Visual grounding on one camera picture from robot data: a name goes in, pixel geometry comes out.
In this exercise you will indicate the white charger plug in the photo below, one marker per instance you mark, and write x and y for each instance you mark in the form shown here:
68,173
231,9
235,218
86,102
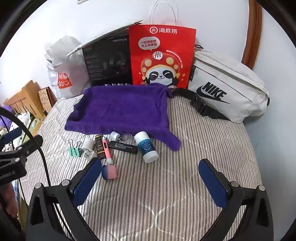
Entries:
89,154

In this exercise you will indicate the purple fuzzy item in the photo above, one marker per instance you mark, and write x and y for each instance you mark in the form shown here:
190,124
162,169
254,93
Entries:
7,113

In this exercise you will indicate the white wall fixture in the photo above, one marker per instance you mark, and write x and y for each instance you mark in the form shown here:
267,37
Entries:
82,1

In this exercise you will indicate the wooden bedside table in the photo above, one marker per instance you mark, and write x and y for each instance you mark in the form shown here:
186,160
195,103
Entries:
25,95

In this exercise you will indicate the white waist bag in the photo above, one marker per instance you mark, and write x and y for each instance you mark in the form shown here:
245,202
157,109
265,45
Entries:
231,78

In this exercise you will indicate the black gold tube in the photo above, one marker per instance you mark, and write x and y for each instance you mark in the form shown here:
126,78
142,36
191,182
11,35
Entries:
100,148

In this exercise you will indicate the brown wooden frame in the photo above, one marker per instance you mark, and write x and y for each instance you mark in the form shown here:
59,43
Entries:
253,34

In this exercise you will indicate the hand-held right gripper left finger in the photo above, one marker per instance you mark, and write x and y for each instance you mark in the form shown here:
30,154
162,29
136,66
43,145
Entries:
87,180

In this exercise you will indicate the black cardboard box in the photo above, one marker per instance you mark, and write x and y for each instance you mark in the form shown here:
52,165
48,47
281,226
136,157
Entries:
106,62

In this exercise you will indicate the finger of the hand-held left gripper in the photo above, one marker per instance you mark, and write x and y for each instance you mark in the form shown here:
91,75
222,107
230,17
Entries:
30,144
10,137

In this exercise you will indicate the white blue bottle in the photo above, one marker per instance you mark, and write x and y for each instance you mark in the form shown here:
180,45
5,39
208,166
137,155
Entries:
145,146

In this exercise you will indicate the white floral cloth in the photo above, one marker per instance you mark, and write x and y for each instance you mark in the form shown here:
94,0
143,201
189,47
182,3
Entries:
24,118

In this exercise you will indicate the pink pen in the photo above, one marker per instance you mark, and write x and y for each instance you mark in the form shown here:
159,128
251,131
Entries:
106,148

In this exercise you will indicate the person's left hand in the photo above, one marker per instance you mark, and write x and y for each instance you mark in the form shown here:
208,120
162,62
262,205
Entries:
7,199

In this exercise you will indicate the green binder clip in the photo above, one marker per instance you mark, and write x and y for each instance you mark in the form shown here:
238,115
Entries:
75,151

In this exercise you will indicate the black flash drive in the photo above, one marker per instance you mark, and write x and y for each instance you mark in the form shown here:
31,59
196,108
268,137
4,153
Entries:
122,146

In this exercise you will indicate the red paper bag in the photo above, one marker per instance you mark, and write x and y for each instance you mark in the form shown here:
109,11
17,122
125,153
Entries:
161,46

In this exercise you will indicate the patterned book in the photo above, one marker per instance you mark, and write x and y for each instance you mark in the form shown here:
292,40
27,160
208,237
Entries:
46,99

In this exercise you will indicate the white plastic shopping bag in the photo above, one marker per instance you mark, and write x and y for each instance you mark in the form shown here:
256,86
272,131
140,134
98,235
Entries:
60,67

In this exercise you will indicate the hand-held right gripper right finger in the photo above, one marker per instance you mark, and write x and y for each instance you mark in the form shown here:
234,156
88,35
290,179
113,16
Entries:
212,183

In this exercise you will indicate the white round plug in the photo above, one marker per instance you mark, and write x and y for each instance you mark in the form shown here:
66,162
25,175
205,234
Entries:
114,135

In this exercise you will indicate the purple towel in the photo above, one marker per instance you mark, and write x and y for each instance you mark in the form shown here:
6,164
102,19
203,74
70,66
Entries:
115,109

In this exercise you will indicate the clear plastic cap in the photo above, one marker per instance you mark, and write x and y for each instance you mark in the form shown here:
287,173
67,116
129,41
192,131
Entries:
127,138

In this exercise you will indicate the striped bed sheet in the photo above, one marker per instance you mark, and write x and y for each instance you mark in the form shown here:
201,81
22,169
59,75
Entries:
161,185

